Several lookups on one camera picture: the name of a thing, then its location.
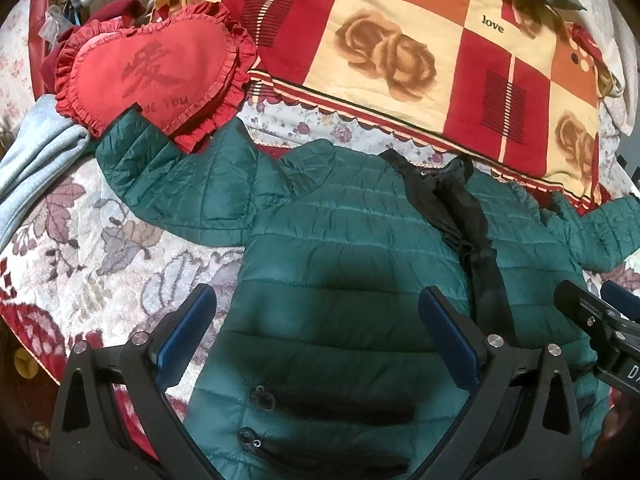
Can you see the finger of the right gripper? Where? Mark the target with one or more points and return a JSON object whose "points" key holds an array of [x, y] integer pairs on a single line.
{"points": [[611, 335], [621, 300]]}

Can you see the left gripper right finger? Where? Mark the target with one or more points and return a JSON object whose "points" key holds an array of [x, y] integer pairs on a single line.
{"points": [[520, 420]]}

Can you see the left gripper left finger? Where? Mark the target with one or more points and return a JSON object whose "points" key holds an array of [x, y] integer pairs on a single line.
{"points": [[112, 418]]}

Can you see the green quilted puffer jacket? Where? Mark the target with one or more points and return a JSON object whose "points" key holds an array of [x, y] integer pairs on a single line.
{"points": [[323, 348]]}

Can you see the white floral bed blanket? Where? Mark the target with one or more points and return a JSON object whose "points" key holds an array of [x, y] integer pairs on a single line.
{"points": [[86, 265]]}

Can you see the light blue folded garment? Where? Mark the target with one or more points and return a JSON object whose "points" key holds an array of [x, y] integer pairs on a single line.
{"points": [[46, 145]]}

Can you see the grey quilted bedspread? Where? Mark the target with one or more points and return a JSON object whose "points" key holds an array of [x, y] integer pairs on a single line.
{"points": [[612, 34]]}

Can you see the red heart-shaped ruffled pillow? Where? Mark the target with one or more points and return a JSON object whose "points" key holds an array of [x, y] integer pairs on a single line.
{"points": [[187, 74]]}

